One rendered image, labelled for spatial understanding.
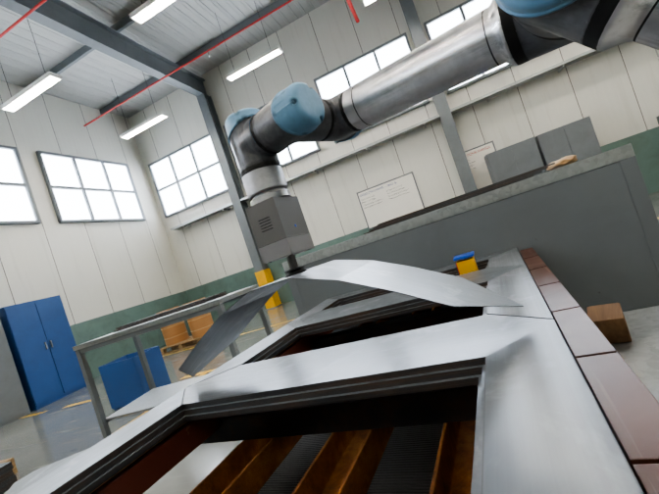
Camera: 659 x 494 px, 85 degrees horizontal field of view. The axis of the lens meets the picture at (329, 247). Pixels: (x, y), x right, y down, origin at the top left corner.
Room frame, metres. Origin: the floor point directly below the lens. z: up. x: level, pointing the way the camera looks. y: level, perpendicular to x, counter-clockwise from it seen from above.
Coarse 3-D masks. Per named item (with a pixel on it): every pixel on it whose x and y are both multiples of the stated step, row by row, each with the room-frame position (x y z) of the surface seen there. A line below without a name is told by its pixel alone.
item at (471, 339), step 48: (288, 336) 1.05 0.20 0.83; (384, 336) 0.69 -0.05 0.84; (432, 336) 0.60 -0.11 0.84; (480, 336) 0.53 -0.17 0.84; (240, 384) 0.69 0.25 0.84; (288, 384) 0.60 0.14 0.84; (336, 384) 0.55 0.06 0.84; (384, 384) 0.51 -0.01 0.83; (432, 384) 0.47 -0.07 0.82; (480, 384) 0.43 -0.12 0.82; (144, 432) 0.62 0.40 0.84; (480, 432) 0.33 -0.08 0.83; (96, 480) 0.52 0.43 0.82; (480, 480) 0.27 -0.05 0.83
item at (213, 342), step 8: (248, 320) 0.81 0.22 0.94; (232, 328) 0.76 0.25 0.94; (240, 328) 0.81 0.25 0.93; (216, 336) 0.71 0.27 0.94; (224, 336) 0.76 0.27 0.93; (232, 336) 0.81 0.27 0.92; (200, 344) 0.67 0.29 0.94; (208, 344) 0.71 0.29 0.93; (216, 344) 0.75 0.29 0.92; (192, 352) 0.67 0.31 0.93; (200, 352) 0.71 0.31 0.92; (208, 352) 0.75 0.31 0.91; (192, 360) 0.71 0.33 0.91
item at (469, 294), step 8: (464, 280) 0.61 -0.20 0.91; (464, 288) 0.56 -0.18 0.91; (472, 288) 0.56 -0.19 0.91; (480, 288) 0.57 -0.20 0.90; (456, 296) 0.51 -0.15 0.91; (464, 296) 0.51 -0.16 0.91; (472, 296) 0.52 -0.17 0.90; (480, 296) 0.53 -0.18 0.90; (488, 296) 0.53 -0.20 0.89; (496, 296) 0.54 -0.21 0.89; (456, 304) 0.47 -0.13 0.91; (464, 304) 0.48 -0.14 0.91; (472, 304) 0.48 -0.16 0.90; (480, 304) 0.49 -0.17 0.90; (488, 304) 0.49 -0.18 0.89; (496, 304) 0.50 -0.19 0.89
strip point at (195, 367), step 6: (228, 342) 0.82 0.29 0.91; (222, 348) 0.81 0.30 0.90; (210, 354) 0.77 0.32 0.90; (216, 354) 0.81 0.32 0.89; (198, 360) 0.74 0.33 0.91; (204, 360) 0.77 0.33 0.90; (210, 360) 0.81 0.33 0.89; (186, 366) 0.71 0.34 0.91; (192, 366) 0.74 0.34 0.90; (198, 366) 0.77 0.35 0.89; (204, 366) 0.81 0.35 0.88; (186, 372) 0.74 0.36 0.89; (192, 372) 0.77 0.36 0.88
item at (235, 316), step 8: (264, 296) 0.75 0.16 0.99; (248, 304) 0.70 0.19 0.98; (256, 304) 0.75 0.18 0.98; (264, 304) 0.80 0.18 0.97; (232, 312) 0.67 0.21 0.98; (240, 312) 0.71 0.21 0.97; (248, 312) 0.75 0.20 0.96; (256, 312) 0.81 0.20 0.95; (216, 320) 0.63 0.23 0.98; (224, 320) 0.66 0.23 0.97; (232, 320) 0.71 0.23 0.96; (240, 320) 0.76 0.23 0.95; (216, 328) 0.67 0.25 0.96; (224, 328) 0.71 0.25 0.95; (208, 336) 0.67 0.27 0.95
